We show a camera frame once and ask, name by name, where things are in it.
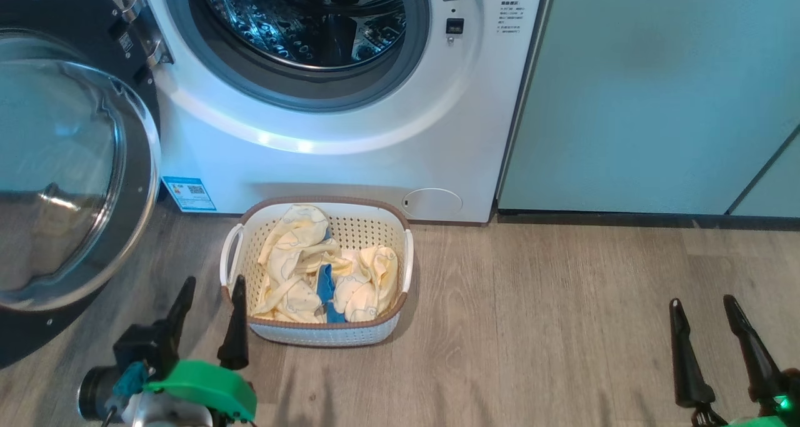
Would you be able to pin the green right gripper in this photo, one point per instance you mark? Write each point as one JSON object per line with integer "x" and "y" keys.
{"x": 765, "y": 422}

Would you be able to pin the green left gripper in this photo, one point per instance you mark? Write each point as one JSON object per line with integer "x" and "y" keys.
{"x": 212, "y": 386}

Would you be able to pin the large cream printed baby garment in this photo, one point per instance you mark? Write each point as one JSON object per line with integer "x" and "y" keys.
{"x": 290, "y": 246}

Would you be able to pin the blue cloth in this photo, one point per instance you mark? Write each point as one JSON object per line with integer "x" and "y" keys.
{"x": 325, "y": 289}

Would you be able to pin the black round glass washer door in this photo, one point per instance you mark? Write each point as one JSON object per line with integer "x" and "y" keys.
{"x": 56, "y": 164}

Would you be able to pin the white perforated laundry basket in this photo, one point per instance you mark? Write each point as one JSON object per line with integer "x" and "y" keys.
{"x": 369, "y": 230}

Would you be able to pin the white front-load washing machine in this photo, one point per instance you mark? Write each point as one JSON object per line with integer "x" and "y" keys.
{"x": 350, "y": 164}

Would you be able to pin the metal door hinge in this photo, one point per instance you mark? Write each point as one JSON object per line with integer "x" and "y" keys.
{"x": 147, "y": 33}

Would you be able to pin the black door lock socket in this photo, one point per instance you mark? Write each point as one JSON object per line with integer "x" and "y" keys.
{"x": 454, "y": 25}

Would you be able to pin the blue energy label sticker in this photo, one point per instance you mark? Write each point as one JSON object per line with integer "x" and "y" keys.
{"x": 189, "y": 194}

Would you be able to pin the black cabinet kickboard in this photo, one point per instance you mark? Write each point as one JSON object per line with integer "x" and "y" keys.
{"x": 625, "y": 219}

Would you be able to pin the round white filter cover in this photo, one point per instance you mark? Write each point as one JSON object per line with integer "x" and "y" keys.
{"x": 432, "y": 203}

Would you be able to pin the light green tall cabinet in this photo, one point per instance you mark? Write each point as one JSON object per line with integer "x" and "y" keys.
{"x": 625, "y": 102}

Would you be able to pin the steel washer drum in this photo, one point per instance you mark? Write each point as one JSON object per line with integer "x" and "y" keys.
{"x": 281, "y": 27}

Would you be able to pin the black text warning label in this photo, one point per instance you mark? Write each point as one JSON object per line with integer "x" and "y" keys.
{"x": 511, "y": 17}

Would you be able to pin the black right wrist camera unit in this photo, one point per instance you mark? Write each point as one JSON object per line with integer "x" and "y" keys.
{"x": 792, "y": 383}

